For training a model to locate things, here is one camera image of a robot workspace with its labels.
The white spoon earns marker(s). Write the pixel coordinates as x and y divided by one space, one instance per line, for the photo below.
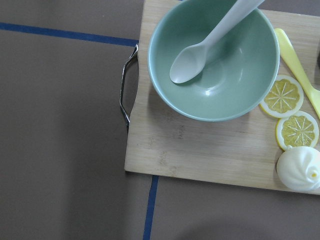
200 55

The green bowl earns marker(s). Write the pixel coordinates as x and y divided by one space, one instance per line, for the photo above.
241 63

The lemon slice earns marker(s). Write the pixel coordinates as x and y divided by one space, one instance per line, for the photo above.
298 130
284 99

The white garlic bulb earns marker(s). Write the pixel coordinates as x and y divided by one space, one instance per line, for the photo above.
298 168

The yellow plastic knife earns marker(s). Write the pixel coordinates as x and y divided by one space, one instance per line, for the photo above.
290 58

